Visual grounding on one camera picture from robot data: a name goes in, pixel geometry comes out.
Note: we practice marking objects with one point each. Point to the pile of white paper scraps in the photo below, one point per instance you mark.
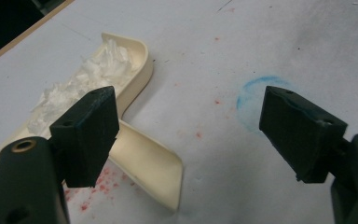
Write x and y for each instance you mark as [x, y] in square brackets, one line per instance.
[105, 65]

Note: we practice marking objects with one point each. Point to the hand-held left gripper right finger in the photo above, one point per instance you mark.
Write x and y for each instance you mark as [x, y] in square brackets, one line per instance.
[301, 137]

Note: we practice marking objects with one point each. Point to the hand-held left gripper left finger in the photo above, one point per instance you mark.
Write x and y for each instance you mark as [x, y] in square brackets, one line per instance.
[85, 137]

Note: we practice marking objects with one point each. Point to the white table cover sheet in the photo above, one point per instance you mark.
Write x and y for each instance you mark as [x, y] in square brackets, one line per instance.
[230, 46]

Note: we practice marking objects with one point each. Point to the cream plastic dustpan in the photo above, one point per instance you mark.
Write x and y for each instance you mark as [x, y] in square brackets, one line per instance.
[149, 161]

